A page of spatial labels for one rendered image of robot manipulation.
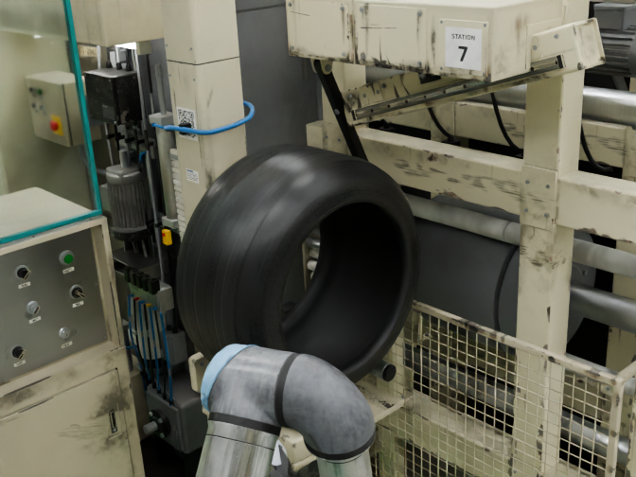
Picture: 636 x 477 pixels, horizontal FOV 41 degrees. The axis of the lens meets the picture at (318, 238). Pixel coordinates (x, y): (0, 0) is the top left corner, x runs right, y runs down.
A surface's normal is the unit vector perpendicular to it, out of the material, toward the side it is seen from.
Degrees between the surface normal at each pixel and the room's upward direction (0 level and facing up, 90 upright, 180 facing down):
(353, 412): 62
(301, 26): 90
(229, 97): 90
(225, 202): 40
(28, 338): 90
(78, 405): 90
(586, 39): 72
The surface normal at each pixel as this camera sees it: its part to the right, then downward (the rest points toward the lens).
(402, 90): -0.73, 0.29
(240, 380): -0.33, -0.34
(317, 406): 0.08, -0.04
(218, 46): 0.68, 0.24
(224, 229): -0.60, -0.36
